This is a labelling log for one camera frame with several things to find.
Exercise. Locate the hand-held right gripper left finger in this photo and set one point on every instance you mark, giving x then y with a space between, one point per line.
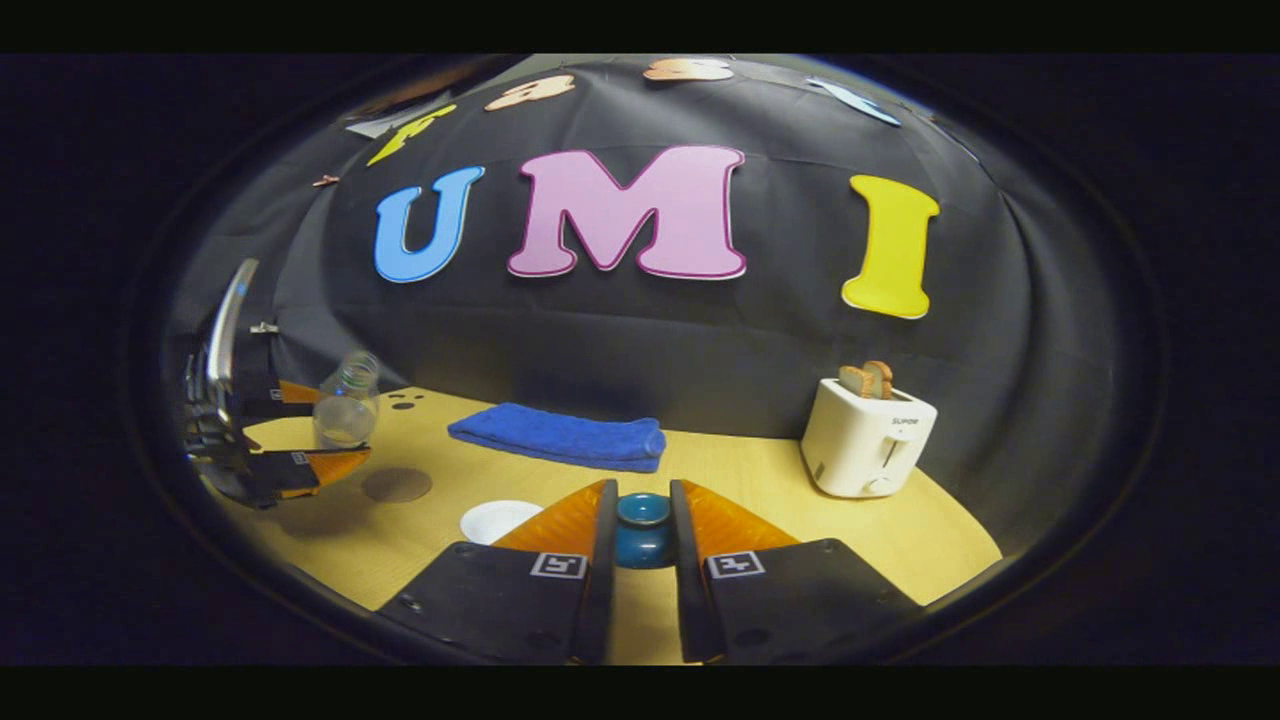
605 570

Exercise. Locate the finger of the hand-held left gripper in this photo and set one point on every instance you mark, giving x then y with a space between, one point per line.
300 472
292 393

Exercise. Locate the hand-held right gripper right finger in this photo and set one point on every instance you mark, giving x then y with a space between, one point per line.
685 570

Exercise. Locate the dark teal teacup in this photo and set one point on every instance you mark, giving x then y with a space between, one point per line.
644 550

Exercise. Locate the clear plastic water bottle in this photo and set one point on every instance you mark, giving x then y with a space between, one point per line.
346 415

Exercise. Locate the dark teal teacup lid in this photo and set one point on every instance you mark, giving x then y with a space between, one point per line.
644 508

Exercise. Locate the round brown coaster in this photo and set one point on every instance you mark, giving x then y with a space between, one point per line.
397 485

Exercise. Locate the blue folded towel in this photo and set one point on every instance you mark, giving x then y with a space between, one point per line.
560 437

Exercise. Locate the white toaster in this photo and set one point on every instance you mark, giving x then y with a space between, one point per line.
860 440

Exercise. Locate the black backdrop cloth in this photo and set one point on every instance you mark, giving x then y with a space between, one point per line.
700 340

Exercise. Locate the toast slice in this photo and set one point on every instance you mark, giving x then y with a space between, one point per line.
853 381
880 378

